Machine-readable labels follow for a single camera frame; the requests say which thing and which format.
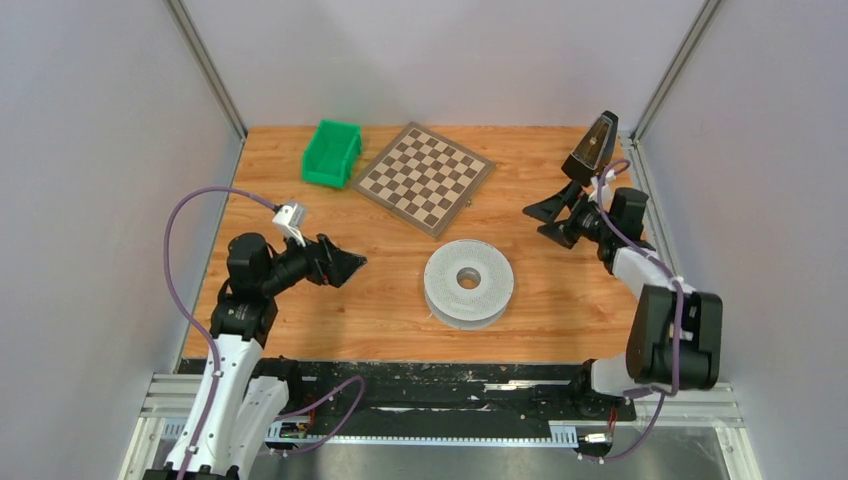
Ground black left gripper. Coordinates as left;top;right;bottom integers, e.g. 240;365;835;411
260;225;366;296

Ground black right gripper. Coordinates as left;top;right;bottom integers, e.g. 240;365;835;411
522;181;612;250

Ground white perforated cable spool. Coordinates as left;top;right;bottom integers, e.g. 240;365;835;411
423;239;515;331

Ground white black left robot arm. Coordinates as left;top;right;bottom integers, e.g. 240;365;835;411
144;233;367;479

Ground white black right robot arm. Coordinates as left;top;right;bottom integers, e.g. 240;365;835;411
522;181;723;418

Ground black wooden metronome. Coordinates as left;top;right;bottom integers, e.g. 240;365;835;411
561;110;619;187

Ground green plastic bin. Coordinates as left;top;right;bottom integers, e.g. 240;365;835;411
301;119;363;189

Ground wooden chessboard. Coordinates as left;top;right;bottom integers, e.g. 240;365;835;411
351;122;496;239

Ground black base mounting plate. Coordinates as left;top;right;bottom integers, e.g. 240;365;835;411
285;361;636;436

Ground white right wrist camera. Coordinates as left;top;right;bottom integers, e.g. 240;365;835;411
588;170;617;206

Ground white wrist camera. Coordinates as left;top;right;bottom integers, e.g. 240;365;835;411
272;201;307;247
588;170;617;206

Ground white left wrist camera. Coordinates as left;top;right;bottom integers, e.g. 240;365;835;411
272;201;307;247

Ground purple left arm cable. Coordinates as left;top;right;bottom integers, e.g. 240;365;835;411
163;187;367;480

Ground slotted white cable duct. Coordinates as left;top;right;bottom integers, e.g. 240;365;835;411
159;419;580;449

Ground right aluminium frame post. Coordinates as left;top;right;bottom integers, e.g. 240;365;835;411
630;0;724;143

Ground aluminium frame post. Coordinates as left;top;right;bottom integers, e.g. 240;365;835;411
630;0;724;143
164;0;248;144

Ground left aluminium frame post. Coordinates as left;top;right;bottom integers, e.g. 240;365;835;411
164;0;248;144

